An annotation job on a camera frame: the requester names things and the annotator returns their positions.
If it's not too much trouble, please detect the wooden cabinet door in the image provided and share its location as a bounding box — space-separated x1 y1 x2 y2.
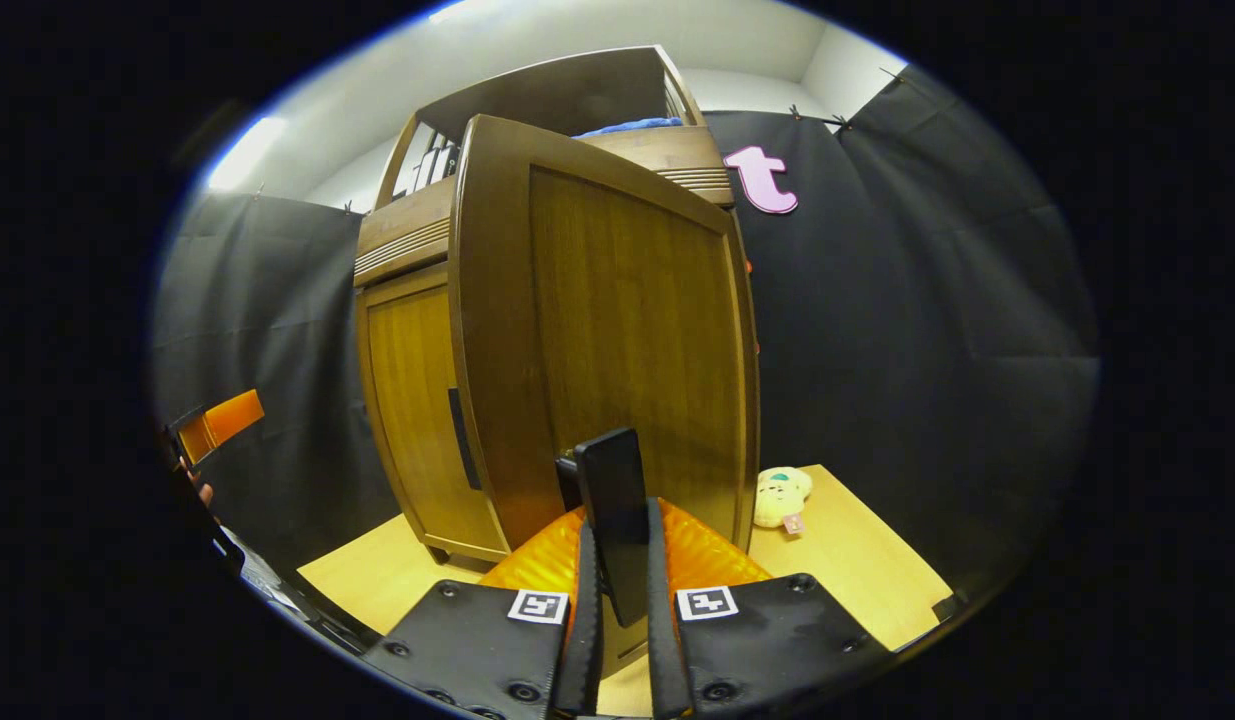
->
447 113 762 681
361 262 512 562

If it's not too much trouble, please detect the black backdrop cloth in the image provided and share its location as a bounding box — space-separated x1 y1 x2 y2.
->
152 65 1100 601

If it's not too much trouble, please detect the yellow plush toy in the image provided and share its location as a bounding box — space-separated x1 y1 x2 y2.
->
754 466 814 536

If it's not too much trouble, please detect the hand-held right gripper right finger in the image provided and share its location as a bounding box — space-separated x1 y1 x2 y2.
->
645 497 893 720

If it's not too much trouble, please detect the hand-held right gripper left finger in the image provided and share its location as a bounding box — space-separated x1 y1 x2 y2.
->
362 507 605 720

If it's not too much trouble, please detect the blue cloth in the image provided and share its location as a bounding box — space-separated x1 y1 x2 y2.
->
574 117 683 139

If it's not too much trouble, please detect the wooden double-door shoe cabinet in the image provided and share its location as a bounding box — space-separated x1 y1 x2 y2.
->
352 45 738 573

